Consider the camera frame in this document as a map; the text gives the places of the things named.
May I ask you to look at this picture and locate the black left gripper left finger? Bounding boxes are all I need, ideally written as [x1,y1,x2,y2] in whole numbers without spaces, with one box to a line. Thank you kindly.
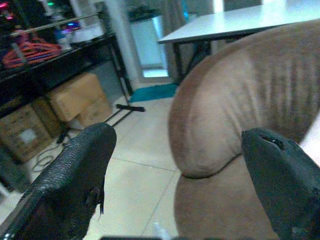
[0,122,118,240]

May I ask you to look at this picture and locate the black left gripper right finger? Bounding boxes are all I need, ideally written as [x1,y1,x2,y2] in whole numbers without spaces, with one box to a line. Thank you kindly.
[241,127,320,240]

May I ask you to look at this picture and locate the brown fabric sofa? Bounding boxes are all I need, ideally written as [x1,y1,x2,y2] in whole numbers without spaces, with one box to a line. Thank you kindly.
[168,21,320,240]

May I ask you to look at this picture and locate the teal floor mat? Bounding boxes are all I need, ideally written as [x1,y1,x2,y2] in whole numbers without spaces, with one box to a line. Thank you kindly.
[128,82,180,104]

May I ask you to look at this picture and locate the printed cardboard box white label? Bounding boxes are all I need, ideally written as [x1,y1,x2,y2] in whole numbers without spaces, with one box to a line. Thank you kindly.
[0,98,62,163]

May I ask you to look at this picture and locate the large brown cardboard box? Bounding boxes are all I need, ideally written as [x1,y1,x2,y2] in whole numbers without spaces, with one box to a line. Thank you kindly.
[47,72,113,128]

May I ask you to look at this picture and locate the black garment rack stand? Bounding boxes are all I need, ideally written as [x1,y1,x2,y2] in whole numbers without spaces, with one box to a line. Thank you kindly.
[57,12,146,145]

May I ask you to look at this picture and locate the black metal shelf rack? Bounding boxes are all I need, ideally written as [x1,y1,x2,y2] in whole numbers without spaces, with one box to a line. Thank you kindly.
[0,0,135,120]

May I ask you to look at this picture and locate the red plastic clothes hangers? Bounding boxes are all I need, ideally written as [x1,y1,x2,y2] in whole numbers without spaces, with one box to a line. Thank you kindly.
[1,31,63,70]

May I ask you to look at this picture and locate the white table with black legs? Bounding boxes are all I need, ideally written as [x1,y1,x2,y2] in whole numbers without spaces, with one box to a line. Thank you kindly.
[157,0,320,85]

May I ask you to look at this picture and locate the grey cable on floor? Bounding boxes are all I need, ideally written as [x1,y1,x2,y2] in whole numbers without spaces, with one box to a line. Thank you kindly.
[31,142,67,173]

